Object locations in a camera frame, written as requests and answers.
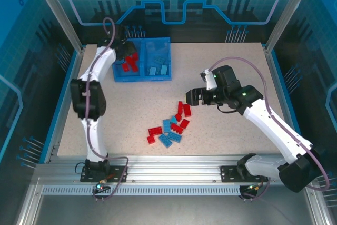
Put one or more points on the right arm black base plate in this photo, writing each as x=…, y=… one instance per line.
x=229, y=173

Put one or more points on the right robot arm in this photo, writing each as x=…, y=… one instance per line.
x=266, y=119

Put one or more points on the sheet metal tray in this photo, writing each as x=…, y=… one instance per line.
x=171, y=209

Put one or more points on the aluminium frame post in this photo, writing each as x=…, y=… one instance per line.
x=59, y=11
x=288, y=11

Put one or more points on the blue two-compartment bin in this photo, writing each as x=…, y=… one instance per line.
x=142, y=59

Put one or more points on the right aluminium side rail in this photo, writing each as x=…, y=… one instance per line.
x=279, y=90

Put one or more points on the right aluminium frame post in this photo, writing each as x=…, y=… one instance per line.
x=288, y=11

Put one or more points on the left aluminium side rail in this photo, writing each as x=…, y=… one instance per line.
x=54, y=146

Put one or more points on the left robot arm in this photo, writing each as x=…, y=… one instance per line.
x=97, y=103

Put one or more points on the aluminium mounting rail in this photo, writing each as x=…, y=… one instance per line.
x=171, y=169

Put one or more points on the left aluminium frame post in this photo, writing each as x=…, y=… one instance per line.
x=59, y=11

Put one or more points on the aluminium side rail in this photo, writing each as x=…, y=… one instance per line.
x=54, y=146
x=279, y=90

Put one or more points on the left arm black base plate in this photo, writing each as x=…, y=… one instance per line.
x=118, y=173

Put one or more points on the small red lego brick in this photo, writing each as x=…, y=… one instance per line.
x=126, y=68
x=178, y=117

